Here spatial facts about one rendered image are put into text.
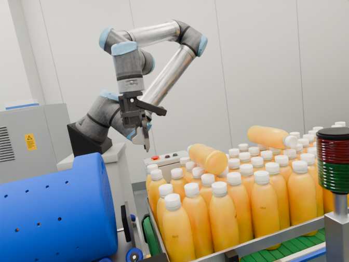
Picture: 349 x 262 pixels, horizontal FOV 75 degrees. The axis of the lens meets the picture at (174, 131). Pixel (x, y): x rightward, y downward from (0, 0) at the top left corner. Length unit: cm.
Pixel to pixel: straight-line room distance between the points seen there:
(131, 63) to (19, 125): 171
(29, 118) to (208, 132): 226
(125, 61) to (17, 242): 56
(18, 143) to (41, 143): 19
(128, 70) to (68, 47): 282
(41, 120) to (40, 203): 171
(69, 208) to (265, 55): 340
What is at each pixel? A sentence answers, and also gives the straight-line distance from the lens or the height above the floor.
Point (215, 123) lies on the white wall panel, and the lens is 343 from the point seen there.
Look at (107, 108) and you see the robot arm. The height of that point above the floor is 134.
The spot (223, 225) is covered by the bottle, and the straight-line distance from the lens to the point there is 64.
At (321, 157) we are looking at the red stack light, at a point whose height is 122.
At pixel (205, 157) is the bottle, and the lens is 68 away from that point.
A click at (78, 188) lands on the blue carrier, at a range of 59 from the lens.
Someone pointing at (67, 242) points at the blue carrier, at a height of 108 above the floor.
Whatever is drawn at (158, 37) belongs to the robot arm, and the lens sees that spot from 120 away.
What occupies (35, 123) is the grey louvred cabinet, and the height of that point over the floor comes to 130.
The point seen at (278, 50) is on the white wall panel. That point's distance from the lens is 378.
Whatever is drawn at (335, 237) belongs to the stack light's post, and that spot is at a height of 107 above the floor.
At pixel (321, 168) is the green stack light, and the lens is 48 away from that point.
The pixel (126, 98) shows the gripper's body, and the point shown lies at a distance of 80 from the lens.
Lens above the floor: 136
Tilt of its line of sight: 9 degrees down
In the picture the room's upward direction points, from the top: 9 degrees counter-clockwise
